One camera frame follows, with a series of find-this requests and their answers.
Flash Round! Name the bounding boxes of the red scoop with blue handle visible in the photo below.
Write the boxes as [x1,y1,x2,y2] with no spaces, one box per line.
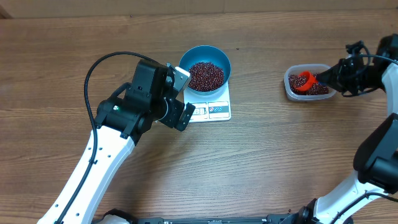
[293,70,321,92]

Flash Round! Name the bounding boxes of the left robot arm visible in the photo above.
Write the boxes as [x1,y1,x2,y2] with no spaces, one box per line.
[39,59,195,223]

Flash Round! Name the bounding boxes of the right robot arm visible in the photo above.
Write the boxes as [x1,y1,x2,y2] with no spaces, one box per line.
[282,34,397,223]

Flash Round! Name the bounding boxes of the white digital kitchen scale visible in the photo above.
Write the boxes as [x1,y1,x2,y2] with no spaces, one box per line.
[183,83,232,123]

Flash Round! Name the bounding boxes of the red beans in bowl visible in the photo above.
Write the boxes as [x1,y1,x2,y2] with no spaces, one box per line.
[188,62,224,92]

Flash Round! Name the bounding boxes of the blue metal bowl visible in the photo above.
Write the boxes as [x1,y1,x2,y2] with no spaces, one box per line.
[179,45,232,93]

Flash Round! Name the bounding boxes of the clear plastic food container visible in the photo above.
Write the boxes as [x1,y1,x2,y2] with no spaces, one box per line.
[284,63,336,101]

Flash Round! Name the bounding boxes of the right black cable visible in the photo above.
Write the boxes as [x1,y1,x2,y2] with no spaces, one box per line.
[337,40,398,98]

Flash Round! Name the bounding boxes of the black cable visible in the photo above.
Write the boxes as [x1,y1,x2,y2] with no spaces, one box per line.
[337,40,398,98]
[52,51,159,224]

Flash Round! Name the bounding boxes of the left black cable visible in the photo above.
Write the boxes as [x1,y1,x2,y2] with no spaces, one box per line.
[52,51,159,224]

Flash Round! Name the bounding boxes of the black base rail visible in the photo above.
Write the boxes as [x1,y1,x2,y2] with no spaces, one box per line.
[93,213,354,224]

